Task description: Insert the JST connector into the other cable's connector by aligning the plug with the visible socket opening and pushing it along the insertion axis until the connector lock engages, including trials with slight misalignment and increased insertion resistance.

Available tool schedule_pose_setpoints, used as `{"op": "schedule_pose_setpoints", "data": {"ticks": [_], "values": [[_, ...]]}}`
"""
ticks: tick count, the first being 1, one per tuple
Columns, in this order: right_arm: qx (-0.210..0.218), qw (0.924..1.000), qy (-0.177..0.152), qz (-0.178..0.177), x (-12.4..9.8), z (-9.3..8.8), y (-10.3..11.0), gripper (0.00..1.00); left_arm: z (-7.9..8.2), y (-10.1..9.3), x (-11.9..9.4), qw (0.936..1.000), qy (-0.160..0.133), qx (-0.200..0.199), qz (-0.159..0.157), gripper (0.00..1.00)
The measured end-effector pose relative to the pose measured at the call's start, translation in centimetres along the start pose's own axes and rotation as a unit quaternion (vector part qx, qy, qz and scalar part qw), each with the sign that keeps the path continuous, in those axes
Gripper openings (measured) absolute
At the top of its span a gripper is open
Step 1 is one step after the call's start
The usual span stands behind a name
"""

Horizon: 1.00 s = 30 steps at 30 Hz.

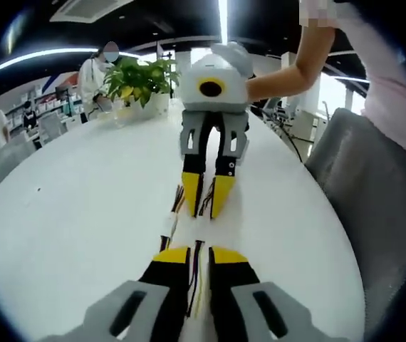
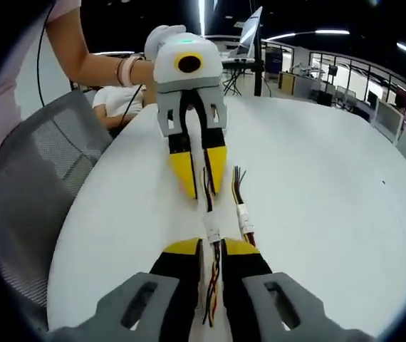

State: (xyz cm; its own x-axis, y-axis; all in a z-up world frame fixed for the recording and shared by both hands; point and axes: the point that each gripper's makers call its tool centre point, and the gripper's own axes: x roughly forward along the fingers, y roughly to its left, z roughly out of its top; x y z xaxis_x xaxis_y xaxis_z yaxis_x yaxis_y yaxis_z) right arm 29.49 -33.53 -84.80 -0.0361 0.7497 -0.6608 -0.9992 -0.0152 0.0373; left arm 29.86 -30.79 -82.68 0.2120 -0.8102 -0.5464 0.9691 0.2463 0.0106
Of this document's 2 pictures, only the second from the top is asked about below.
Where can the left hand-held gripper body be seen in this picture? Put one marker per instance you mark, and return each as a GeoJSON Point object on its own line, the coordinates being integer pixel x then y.
{"type": "Point", "coordinates": [188, 76]}

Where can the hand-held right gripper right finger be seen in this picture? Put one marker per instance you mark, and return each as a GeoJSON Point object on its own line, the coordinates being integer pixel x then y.
{"type": "Point", "coordinates": [249, 285]}

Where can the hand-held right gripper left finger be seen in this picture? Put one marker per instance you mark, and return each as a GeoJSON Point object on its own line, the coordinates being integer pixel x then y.
{"type": "Point", "coordinates": [174, 285]}

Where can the person's left hand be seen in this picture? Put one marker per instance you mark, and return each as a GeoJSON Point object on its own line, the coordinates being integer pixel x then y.
{"type": "Point", "coordinates": [156, 39]}

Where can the black folding stand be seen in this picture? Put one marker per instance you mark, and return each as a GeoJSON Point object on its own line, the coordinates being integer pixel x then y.
{"type": "Point", "coordinates": [236, 76]}

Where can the pink wristband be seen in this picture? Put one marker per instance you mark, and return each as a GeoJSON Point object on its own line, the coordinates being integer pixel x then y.
{"type": "Point", "coordinates": [129, 71]}

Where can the tilted screen on pole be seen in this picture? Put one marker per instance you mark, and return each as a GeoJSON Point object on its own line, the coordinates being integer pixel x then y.
{"type": "Point", "coordinates": [249, 32]}

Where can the brown cabinet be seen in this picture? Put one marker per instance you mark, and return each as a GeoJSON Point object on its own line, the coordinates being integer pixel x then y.
{"type": "Point", "coordinates": [285, 82]}

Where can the grey mesh office chair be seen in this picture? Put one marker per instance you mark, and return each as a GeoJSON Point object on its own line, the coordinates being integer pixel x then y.
{"type": "Point", "coordinates": [32, 178]}

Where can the white framed desk monitor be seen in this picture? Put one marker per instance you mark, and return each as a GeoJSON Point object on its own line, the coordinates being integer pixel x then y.
{"type": "Point", "coordinates": [388, 119]}

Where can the person's torso pink shirt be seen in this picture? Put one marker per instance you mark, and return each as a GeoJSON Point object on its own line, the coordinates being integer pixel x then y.
{"type": "Point", "coordinates": [7, 89]}

